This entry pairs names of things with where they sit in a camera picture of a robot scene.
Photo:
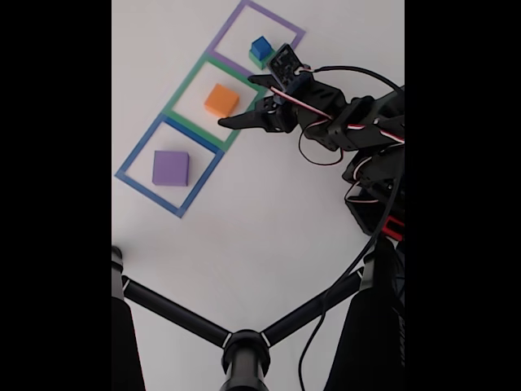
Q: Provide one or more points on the purple tape square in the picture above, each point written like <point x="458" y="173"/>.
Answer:
<point x="221" y="28"/>

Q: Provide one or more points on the orange block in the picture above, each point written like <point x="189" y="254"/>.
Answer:
<point x="221" y="102"/>

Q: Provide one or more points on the camera board with blue mount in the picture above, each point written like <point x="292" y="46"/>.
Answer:
<point x="285" y="63"/>

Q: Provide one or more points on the purple block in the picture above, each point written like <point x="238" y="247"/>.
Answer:
<point x="171" y="168"/>

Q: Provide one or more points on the blue tape square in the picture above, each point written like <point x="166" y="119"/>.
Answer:
<point x="148" y="195"/>

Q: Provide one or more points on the red clamp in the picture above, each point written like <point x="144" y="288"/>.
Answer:
<point x="395" y="229"/>

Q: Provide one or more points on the small blue cube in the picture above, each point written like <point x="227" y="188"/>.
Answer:
<point x="260" y="45"/>

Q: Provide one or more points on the green block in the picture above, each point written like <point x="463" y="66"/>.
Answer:
<point x="256" y="60"/>

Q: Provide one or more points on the green tape square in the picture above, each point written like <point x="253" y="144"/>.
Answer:
<point x="185" y="85"/>

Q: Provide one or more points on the black camera tripod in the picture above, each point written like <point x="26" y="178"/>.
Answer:
<point x="244" y="358"/>

